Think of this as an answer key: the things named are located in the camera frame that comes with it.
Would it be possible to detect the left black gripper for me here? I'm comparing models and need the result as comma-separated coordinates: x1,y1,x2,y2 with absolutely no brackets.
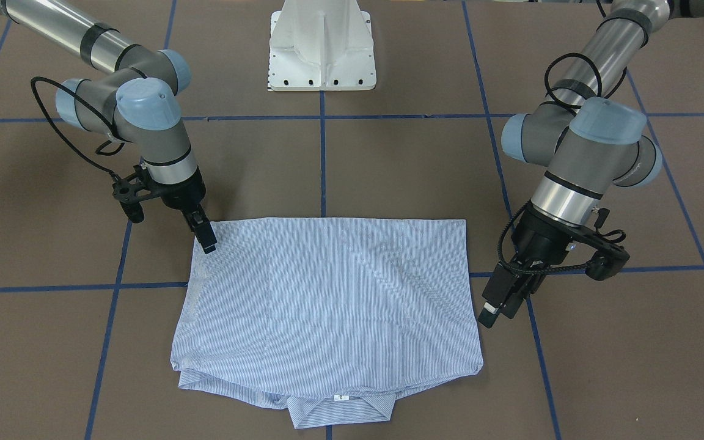
478,202,579,328

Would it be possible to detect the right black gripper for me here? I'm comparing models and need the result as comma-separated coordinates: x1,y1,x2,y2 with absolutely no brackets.
160,175,218,254

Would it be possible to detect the light blue striped shirt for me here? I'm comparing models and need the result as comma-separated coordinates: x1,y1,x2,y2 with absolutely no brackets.
170,218,484,429

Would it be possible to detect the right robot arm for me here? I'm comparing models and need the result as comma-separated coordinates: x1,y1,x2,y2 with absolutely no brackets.
0,1,217,254

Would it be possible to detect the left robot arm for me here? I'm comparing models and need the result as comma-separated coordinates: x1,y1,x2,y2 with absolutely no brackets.
478,1,673,328

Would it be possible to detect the black braided cable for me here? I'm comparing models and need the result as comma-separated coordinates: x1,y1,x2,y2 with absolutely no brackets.
31,76,122,182

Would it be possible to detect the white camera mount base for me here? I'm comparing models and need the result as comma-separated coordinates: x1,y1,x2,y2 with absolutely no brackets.
266,1,377,92

